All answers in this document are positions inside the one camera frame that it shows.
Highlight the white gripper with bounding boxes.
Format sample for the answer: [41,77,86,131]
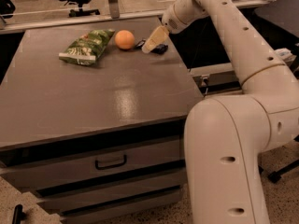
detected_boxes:
[142,0,200,53]

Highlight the blue rxbar blueberry wrapper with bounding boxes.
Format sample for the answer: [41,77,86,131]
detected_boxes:
[134,39,168,55]

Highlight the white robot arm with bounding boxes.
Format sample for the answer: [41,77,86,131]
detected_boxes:
[142,0,299,224]

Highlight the orange fruit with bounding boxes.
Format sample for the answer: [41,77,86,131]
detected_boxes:
[115,30,135,50]

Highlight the green chip bag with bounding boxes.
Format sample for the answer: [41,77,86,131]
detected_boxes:
[59,29,115,66]

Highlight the grey drawer cabinet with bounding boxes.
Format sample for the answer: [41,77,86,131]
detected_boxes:
[0,24,201,224]

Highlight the black metal stand legs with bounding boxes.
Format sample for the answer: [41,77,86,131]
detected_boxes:
[259,138,299,184]

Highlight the black caster bottom left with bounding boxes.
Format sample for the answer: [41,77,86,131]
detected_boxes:
[12,204,26,224]

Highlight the grey metal shelf rail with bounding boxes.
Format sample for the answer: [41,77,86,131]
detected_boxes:
[190,63,242,96]

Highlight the black drawer handle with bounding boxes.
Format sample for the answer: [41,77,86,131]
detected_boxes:
[94,155,127,171]

